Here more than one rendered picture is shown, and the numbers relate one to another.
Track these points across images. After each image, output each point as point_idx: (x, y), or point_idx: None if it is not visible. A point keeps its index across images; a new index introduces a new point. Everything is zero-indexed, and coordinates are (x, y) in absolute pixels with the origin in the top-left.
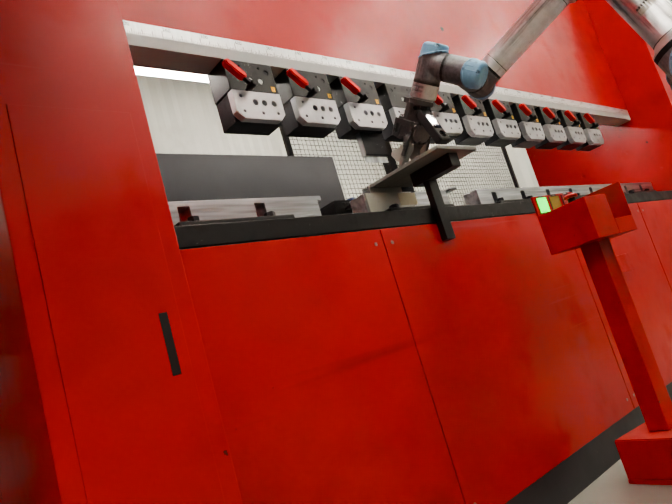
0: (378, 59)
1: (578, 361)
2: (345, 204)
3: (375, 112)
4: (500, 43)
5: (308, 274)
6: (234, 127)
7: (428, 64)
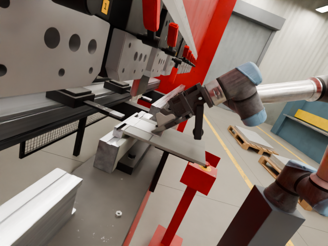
0: (187, 1)
1: (148, 196)
2: (84, 98)
3: (162, 60)
4: (267, 92)
5: None
6: None
7: (242, 87)
